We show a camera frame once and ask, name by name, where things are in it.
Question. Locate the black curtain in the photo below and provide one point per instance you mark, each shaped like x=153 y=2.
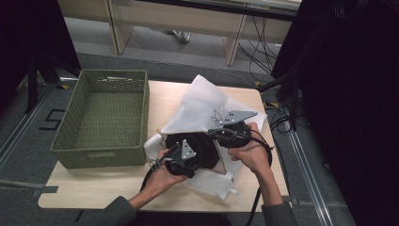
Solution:
x=351 y=94
x=31 y=37

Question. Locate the green woven basket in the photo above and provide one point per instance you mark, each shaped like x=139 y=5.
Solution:
x=106 y=119

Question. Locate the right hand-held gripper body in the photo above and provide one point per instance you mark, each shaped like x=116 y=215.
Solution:
x=235 y=136

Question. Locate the metal floor rail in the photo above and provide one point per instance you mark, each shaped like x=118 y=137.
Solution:
x=309 y=175
x=22 y=125

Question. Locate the black cloth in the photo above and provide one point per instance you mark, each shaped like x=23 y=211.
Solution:
x=208 y=153

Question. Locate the person's left hand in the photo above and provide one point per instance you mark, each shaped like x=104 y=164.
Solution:
x=163 y=182

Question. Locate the person's right hand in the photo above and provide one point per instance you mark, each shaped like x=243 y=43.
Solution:
x=252 y=153

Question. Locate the light wooden desk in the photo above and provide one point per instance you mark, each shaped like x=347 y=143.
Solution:
x=175 y=15

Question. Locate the white mesh laundry bag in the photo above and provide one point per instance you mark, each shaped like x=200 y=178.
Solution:
x=200 y=100

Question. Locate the black metal stand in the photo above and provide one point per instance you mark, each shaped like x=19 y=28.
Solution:
x=293 y=103
x=32 y=84

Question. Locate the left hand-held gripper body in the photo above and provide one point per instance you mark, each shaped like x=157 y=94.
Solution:
x=185 y=166

